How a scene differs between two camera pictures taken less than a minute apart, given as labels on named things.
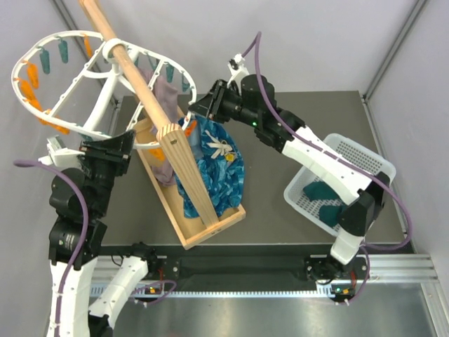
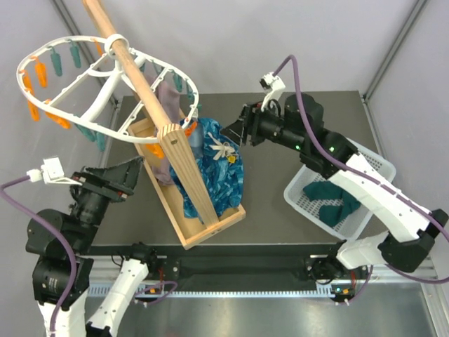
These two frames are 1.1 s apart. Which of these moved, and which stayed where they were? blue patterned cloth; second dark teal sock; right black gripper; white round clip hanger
Moved: white round clip hanger; right black gripper
Stayed: blue patterned cloth; second dark teal sock
